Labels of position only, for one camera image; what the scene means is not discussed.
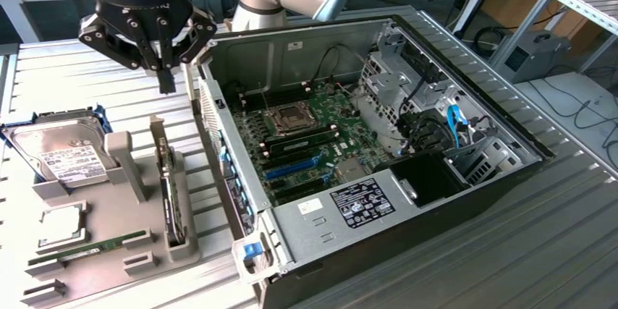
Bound black plastic shroud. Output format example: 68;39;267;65
389;152;473;209

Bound silver hard disk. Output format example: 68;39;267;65
2;112;111;190

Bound green RAM stick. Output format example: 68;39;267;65
27;229;147;266

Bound blue disk wire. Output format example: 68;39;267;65
448;103;469;150

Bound grey plastic parts rack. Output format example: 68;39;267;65
19;130;205;307

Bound blue disk carrier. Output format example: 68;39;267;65
0;103;115;184

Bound black installed RAM stick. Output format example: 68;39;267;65
267;137;341;157

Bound grey power supply unit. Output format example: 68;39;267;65
271;169;421;265

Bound aluminium slat table frame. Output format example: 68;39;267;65
492;0;618;82

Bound blue expansion slot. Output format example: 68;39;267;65
263;158;321;180

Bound blue case side latch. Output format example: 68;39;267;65
239;242;263;262

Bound silver CPU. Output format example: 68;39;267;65
38;207;84;247

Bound green GPU card with fan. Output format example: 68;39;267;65
149;115;189;247

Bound CPU socket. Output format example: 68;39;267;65
263;101;321;137

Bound tall metal disk bay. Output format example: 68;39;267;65
361;25;465;136

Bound low metal disk bay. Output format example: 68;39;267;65
444;137;524;187

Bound grey chipset heat sink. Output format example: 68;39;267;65
335;158;373;184

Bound grey box on floor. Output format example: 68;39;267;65
501;30;574;85

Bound green motherboard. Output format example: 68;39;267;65
231;80;387;207

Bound open black PC case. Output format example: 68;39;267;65
185;14;557;309

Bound black wire bundle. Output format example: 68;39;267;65
401;109;458;156

